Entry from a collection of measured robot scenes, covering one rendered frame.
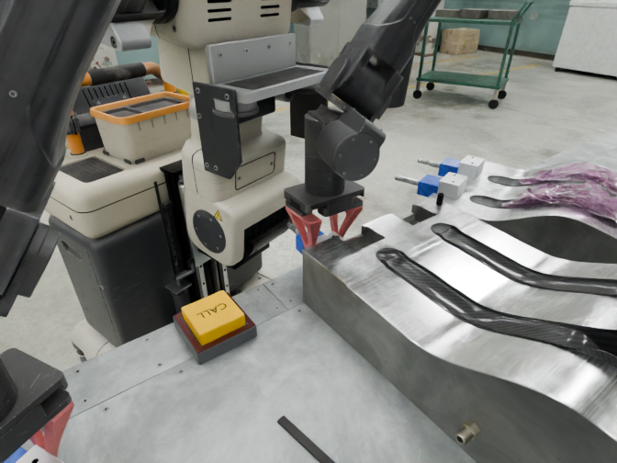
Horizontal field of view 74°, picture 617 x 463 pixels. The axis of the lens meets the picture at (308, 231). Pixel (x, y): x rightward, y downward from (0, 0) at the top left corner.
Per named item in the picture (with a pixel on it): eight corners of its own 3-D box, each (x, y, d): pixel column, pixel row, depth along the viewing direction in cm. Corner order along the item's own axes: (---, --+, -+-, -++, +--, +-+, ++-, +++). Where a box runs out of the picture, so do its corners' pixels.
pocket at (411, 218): (387, 233, 64) (389, 212, 62) (410, 223, 66) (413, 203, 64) (409, 246, 61) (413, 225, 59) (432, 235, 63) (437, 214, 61)
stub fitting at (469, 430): (465, 426, 38) (452, 438, 37) (468, 416, 38) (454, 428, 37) (477, 437, 38) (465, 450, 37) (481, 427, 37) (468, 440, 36)
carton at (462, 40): (436, 52, 775) (440, 28, 753) (458, 50, 804) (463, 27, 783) (455, 55, 743) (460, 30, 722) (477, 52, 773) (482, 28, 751)
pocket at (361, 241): (334, 257, 58) (335, 235, 56) (361, 245, 61) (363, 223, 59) (355, 273, 55) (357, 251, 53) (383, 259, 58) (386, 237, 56)
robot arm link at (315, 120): (338, 100, 56) (298, 104, 54) (360, 113, 50) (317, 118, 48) (336, 149, 59) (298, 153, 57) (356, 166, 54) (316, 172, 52)
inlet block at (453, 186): (388, 193, 81) (391, 168, 78) (399, 185, 85) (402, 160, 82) (453, 212, 75) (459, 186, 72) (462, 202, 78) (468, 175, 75)
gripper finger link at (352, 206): (361, 247, 63) (365, 192, 59) (324, 262, 60) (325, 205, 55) (334, 228, 68) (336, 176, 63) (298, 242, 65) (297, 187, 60)
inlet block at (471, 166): (411, 175, 89) (414, 152, 86) (420, 168, 92) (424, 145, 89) (472, 191, 82) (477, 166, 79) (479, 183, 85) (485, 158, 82)
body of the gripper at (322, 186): (365, 199, 59) (369, 151, 56) (308, 218, 54) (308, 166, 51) (338, 184, 64) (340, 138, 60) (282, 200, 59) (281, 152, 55)
